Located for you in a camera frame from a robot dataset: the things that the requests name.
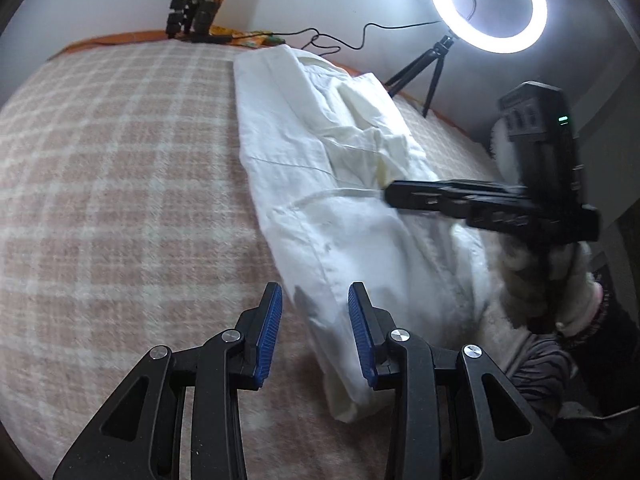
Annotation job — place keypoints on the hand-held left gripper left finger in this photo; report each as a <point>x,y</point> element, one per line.
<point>267,335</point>

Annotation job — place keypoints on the yellow green printed packet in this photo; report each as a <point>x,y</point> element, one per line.
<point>250,37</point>

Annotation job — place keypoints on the person's right forearm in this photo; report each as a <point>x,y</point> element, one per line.
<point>617,330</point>

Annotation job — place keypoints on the white pants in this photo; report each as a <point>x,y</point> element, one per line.
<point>345,200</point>

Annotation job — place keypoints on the folded black tripods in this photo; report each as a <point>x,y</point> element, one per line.
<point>192,17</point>

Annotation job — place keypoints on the beige fleece cloth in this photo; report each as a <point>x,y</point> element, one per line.
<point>505,327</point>

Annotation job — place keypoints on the pink plaid blanket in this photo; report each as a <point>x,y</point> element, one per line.
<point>125,200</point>

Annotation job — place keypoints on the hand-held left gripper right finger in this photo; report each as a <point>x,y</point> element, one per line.
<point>361,335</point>

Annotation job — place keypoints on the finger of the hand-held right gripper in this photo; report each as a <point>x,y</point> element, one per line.
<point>430,197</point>

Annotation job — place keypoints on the person's right hand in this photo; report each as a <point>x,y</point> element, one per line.
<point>565,290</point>

